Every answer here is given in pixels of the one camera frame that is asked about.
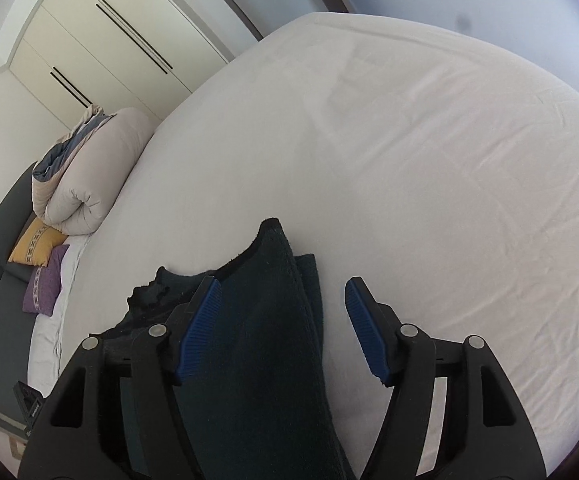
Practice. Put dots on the yellow patterned pillow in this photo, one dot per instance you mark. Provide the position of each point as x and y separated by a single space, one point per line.
36 244

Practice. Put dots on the white bed sheet mattress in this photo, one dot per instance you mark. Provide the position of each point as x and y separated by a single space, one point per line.
441 169

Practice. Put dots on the beige rolled duvet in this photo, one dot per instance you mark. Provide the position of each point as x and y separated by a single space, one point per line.
78 180

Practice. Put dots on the purple patterned pillow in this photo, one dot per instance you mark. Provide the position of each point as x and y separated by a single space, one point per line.
45 284

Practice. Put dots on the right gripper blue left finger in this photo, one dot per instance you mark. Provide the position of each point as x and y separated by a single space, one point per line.
190 325

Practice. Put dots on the dark green knit sweater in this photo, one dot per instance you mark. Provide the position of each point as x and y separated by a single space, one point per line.
255 404

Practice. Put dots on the cream built-in wardrobe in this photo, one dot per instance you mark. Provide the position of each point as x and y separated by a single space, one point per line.
148 54

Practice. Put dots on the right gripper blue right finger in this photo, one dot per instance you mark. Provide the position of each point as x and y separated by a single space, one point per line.
377 328

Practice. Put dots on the dark grey bed headboard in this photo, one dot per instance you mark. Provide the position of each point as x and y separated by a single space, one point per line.
15 325

